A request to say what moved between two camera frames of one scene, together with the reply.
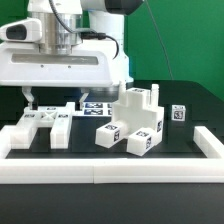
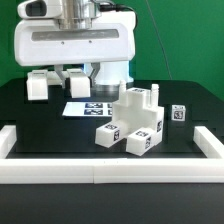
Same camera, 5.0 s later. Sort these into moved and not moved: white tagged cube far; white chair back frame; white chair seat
Moved: white chair back frame
Not moved: white tagged cube far; white chair seat
